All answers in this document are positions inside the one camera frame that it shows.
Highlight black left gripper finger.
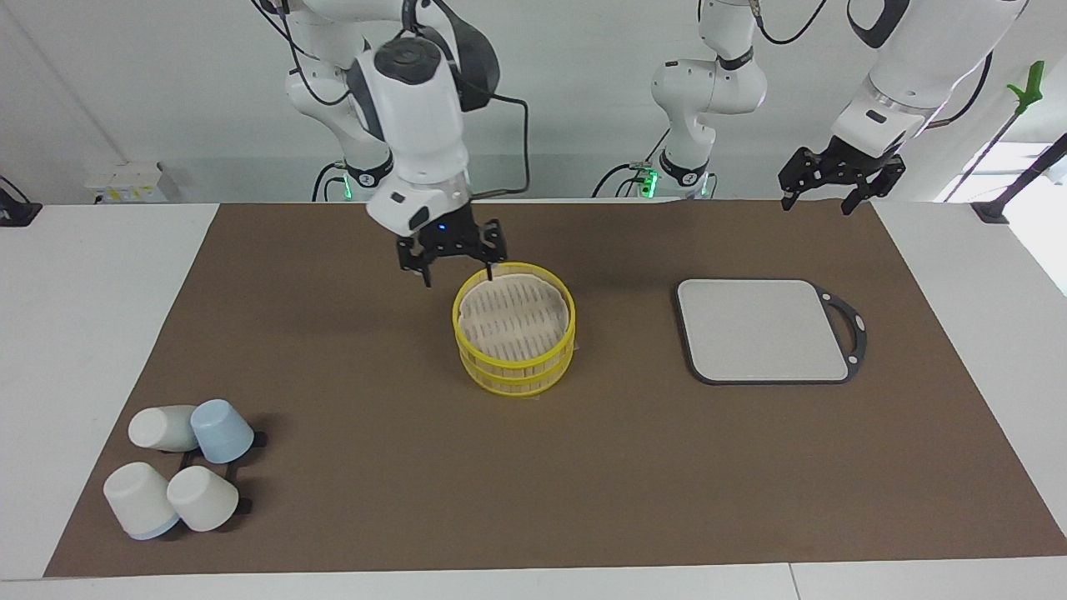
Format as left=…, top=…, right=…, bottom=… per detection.
left=841, top=157, right=907, bottom=216
left=779, top=148, right=830, bottom=211

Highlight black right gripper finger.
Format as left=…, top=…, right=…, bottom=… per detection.
left=397, top=237, right=433, bottom=288
left=475, top=221, right=509, bottom=280

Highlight white paper steamer liner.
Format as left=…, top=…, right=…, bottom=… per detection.
left=461, top=275, right=570, bottom=361

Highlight yellow steamer tier with liner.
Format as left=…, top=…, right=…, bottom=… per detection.
left=453, top=263, right=577, bottom=369

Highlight yellow bamboo steamer base tier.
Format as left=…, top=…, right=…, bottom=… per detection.
left=458, top=333, right=577, bottom=398

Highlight black angled stand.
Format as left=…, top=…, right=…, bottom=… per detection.
left=971, top=133, right=1067, bottom=224

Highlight grey cutting board black rim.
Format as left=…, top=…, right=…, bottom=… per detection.
left=675, top=278, right=869, bottom=386

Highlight green tipped thin pole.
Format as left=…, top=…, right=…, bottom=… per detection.
left=944, top=60, right=1046, bottom=203

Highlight brown table mat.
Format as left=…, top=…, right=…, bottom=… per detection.
left=43, top=198, right=1067, bottom=578

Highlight light blue cup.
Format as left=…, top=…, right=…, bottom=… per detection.
left=190, top=399, right=255, bottom=464

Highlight black cup rack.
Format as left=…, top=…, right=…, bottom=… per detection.
left=179, top=432, right=268, bottom=516

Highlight white cup lying sideways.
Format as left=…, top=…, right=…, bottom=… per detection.
left=128, top=405, right=201, bottom=453

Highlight plain white upturned cup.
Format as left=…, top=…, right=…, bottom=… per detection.
left=166, top=465, right=240, bottom=533

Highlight white cup with blue rim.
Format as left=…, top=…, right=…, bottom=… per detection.
left=103, top=462, right=181, bottom=541

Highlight black clamp at table edge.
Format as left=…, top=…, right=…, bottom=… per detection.
left=0, top=175, right=43, bottom=228

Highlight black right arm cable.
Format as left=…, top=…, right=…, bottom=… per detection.
left=467, top=92, right=533, bottom=203

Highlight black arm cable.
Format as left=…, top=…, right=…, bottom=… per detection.
left=925, top=50, right=995, bottom=130
left=467, top=92, right=533, bottom=203

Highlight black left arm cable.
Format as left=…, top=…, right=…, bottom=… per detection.
left=925, top=50, right=995, bottom=130

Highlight white box by wall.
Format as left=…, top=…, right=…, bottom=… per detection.
left=83, top=161, right=168, bottom=205

